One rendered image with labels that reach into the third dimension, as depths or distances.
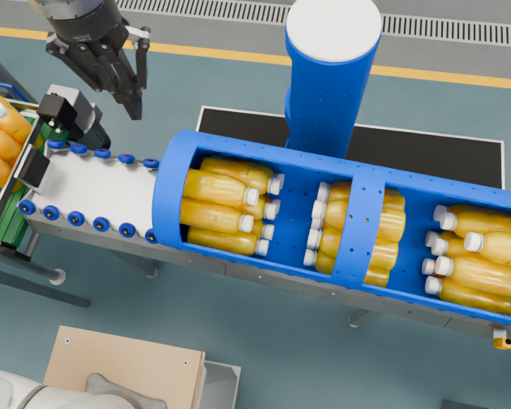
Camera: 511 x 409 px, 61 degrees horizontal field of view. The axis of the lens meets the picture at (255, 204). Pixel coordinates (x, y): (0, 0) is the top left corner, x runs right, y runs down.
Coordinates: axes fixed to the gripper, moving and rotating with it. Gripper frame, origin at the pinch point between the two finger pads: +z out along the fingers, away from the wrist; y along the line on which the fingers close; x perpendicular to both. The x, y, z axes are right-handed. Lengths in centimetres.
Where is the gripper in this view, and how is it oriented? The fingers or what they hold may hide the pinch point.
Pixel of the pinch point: (130, 99)
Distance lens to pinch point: 68.7
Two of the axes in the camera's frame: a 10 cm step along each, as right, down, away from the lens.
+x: -0.4, -9.4, 3.3
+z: 0.3, 3.3, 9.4
